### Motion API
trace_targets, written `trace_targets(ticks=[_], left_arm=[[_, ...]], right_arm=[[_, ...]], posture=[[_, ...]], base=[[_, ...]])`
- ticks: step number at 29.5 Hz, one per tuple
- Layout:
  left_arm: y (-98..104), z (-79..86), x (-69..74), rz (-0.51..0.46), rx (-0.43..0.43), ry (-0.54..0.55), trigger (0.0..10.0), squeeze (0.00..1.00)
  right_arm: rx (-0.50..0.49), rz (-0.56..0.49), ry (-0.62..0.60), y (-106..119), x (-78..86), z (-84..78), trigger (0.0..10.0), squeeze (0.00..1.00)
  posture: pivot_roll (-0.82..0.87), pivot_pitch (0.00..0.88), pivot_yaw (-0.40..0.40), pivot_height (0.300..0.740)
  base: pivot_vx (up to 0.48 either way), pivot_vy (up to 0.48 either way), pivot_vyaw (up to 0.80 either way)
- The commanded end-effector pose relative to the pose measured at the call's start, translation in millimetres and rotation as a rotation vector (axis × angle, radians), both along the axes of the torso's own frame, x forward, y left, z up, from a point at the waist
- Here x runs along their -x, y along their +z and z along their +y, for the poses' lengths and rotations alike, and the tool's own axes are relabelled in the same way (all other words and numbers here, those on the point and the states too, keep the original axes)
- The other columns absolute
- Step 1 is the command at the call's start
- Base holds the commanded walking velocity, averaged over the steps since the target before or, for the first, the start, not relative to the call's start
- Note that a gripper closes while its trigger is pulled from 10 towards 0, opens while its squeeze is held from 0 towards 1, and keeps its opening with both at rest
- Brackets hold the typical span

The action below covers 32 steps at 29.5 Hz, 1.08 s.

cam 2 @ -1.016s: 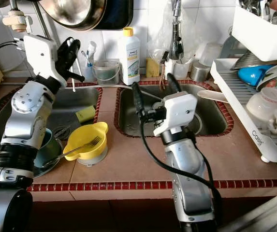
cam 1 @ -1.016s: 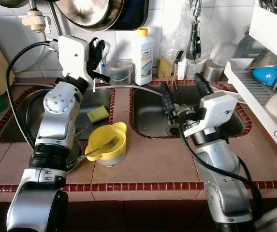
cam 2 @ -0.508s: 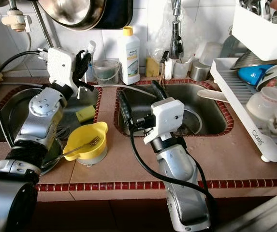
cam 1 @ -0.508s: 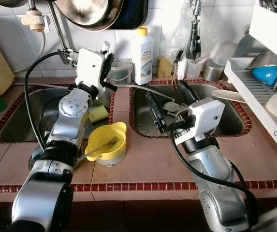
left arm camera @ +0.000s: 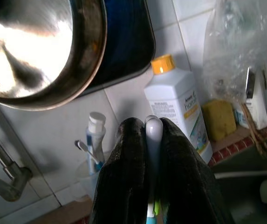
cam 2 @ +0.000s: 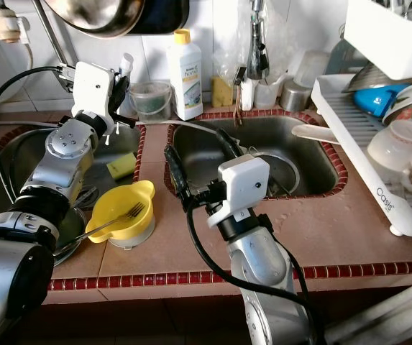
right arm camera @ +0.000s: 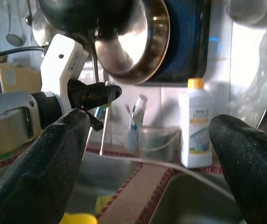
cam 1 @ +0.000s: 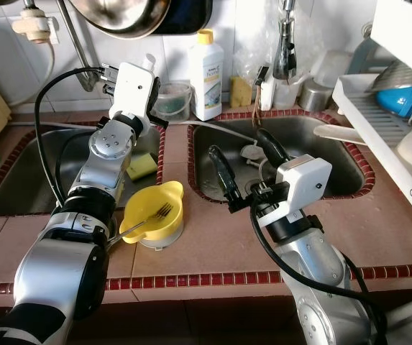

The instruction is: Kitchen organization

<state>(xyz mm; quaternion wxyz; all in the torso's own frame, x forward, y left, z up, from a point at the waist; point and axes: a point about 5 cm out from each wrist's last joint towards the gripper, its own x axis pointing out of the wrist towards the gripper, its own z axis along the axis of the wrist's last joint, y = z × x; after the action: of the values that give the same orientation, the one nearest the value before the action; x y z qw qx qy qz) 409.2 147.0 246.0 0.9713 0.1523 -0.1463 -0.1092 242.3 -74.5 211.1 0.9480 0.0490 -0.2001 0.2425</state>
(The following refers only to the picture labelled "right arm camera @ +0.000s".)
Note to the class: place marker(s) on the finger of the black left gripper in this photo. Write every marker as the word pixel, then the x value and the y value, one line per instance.
pixel 105 93

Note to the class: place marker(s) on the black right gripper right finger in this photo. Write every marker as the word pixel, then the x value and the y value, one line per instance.
pixel 256 177

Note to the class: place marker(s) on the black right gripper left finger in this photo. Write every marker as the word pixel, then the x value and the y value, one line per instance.
pixel 35 177

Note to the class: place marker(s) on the steel hanging wok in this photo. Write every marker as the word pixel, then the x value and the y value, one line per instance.
pixel 128 46

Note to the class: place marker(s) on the translucent toothbrush cup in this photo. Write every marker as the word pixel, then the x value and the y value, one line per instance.
pixel 132 140

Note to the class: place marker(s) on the cream water ionizer appliance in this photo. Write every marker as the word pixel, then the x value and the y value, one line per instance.
pixel 19 77

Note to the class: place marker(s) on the steel sink basin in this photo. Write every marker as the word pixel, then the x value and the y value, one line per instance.
pixel 189 205
pixel 105 177

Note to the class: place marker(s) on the yellow green scrub sponge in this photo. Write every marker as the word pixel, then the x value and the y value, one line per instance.
pixel 103 205

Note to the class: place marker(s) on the clear plastic bucket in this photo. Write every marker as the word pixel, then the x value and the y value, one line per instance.
pixel 159 144

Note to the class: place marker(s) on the white detergent bottle yellow cap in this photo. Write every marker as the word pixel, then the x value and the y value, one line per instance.
pixel 196 130

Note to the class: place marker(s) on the hanging steel skimmer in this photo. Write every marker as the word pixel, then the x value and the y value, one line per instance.
pixel 14 39

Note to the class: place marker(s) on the clear plastic bag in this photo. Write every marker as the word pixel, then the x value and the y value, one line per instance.
pixel 247 93

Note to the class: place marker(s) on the hanging steel ladle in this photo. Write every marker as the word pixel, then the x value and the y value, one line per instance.
pixel 28 19

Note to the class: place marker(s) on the dark blue hanging pan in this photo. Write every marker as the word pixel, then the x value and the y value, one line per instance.
pixel 189 35

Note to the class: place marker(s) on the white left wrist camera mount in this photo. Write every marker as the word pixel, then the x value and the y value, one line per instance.
pixel 58 63

